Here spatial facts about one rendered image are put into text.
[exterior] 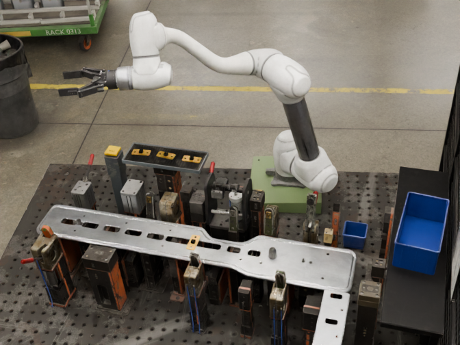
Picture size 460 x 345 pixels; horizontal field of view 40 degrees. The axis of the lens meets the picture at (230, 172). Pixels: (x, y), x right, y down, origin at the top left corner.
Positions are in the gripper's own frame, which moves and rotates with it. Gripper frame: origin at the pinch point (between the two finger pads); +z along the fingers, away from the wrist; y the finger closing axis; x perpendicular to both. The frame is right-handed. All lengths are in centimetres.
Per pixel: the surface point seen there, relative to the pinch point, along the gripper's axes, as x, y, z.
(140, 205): -63, 0, -21
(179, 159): -49, 12, -40
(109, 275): -73, -31, -8
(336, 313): -68, -68, -94
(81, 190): -60, 10, 6
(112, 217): -66, -3, -8
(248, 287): -69, -50, -63
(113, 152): -49, 23, -10
